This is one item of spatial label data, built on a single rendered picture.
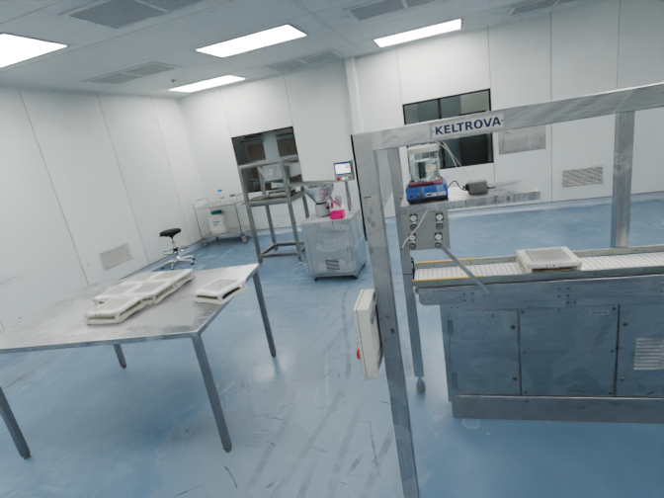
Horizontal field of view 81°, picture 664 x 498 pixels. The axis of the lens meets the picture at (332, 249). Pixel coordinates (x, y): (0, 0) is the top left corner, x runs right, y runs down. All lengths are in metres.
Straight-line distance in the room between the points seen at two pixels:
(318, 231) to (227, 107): 4.19
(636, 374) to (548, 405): 0.45
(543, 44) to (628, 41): 1.08
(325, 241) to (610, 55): 4.96
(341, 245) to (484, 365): 2.66
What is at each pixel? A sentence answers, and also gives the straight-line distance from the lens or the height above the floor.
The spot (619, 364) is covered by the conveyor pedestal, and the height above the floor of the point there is 0.36.
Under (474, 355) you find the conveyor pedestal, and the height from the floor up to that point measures 0.43.
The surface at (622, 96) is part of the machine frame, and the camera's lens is 1.33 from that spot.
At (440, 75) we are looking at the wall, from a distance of 7.09.
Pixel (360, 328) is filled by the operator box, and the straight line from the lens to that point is 1.31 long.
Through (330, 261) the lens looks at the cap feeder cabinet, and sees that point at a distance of 4.73.
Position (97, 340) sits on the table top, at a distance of 2.58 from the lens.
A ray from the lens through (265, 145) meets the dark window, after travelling 7.85.
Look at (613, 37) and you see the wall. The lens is 7.43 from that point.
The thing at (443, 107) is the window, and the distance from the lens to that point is 7.06.
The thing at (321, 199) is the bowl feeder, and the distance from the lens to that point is 4.77.
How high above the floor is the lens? 1.68
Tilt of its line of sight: 16 degrees down
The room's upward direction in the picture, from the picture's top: 10 degrees counter-clockwise
